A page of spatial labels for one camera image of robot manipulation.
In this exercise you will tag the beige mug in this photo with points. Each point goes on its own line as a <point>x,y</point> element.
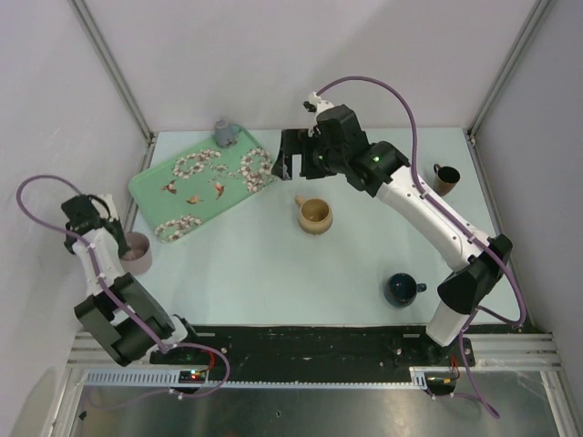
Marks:
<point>314,215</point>

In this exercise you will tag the blue mug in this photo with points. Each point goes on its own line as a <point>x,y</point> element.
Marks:
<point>401,290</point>

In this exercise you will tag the white slotted cable duct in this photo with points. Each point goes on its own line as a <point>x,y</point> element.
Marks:
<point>178,378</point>

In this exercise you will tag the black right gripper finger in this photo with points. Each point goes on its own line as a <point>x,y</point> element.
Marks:
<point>282,166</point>
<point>295,142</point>

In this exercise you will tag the small grey-blue cup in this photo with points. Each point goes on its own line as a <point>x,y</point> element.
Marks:
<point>225,133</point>

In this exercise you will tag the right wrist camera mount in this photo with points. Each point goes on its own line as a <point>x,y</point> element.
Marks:
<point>315,105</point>

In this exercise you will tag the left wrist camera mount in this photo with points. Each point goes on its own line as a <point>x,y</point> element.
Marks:
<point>106,207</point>

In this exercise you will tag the green floral tray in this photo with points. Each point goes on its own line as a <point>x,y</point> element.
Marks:
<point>184,192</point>

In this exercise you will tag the brown mug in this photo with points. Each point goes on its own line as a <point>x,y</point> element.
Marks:
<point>446,178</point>

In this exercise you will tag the pink ribbed mug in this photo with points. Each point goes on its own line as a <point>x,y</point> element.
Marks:
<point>138,259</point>

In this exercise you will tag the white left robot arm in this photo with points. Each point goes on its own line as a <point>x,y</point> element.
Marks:
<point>124,319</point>

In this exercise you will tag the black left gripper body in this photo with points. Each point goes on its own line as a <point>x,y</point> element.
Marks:
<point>123,246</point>

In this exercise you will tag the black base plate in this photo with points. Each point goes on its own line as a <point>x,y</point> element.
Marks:
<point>313,353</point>

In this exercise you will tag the aluminium frame rail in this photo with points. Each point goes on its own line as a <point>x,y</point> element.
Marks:
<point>87,353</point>

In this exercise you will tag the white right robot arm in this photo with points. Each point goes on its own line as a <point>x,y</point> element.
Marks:
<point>476,260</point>

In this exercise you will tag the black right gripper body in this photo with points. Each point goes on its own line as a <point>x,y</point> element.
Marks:
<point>319,160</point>

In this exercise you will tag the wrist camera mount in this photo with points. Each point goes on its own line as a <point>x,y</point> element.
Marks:
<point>106,207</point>
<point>315,105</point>

